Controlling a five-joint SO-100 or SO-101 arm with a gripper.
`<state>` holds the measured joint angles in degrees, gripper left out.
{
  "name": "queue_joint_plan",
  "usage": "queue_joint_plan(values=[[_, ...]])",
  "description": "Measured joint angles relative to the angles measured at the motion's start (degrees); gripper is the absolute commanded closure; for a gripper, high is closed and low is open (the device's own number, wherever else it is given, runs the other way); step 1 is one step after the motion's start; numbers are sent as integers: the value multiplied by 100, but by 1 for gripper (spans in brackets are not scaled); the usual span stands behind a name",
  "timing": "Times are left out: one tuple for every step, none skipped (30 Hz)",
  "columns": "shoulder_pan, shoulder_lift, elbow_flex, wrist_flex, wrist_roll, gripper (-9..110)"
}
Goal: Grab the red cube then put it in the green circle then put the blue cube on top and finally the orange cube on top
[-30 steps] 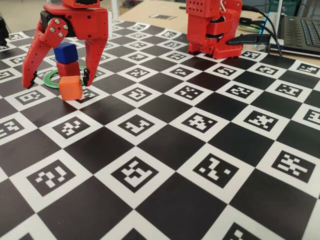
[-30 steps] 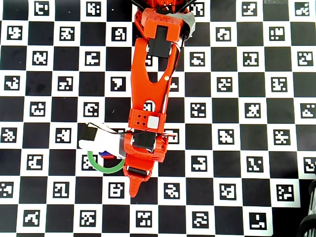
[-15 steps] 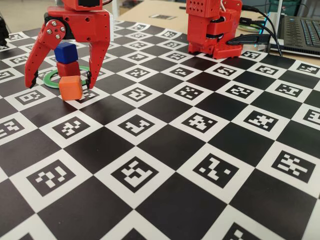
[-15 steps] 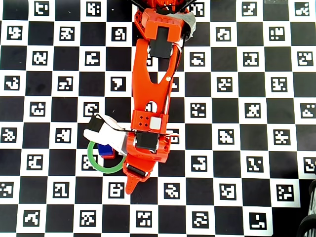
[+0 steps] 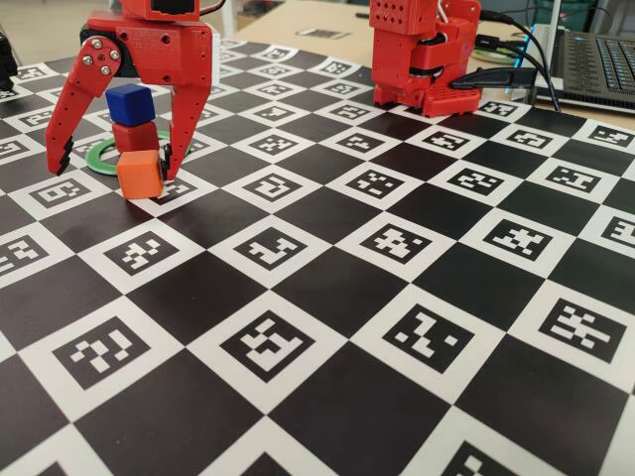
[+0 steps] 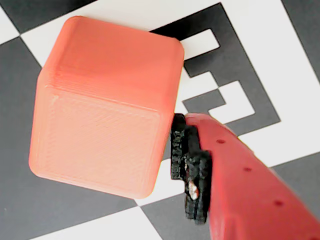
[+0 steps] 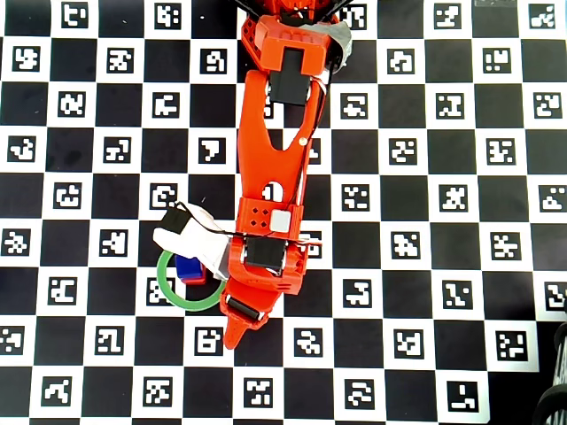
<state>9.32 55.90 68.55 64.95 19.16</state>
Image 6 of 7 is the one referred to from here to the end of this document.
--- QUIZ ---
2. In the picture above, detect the red gripper finger with black pad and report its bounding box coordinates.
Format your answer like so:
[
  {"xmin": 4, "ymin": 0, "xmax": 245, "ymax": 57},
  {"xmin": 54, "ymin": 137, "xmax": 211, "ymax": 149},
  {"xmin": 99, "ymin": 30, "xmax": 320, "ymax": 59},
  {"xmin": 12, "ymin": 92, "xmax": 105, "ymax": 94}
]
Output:
[{"xmin": 170, "ymin": 112, "xmax": 320, "ymax": 240}]

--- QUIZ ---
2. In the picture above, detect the orange cube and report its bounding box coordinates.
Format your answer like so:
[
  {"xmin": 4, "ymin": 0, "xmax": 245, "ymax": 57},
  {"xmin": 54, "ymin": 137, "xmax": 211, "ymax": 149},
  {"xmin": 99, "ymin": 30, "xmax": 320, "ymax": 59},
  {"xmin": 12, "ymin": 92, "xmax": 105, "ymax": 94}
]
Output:
[{"xmin": 28, "ymin": 15, "xmax": 185, "ymax": 200}]

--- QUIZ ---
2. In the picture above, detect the black white marker mat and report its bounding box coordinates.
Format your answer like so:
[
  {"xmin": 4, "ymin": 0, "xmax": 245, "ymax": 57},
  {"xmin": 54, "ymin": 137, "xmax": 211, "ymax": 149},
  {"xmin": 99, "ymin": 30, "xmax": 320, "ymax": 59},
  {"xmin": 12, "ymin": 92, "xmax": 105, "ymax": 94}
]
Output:
[{"xmin": 0, "ymin": 0, "xmax": 320, "ymax": 240}]

